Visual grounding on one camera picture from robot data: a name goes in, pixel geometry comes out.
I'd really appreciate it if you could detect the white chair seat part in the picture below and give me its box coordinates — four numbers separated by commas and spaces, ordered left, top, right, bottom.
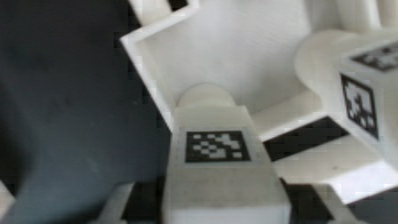
120, 0, 398, 203

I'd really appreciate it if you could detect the small white block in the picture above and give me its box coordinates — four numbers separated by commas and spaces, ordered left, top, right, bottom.
161, 84, 291, 224

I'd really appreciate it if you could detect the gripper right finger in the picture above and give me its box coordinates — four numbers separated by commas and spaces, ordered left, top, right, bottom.
312, 184, 362, 224

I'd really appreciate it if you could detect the white chair leg block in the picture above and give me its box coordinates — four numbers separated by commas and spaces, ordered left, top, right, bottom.
294, 30, 398, 154

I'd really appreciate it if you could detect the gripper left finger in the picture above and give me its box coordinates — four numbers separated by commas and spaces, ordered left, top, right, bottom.
87, 183, 135, 224

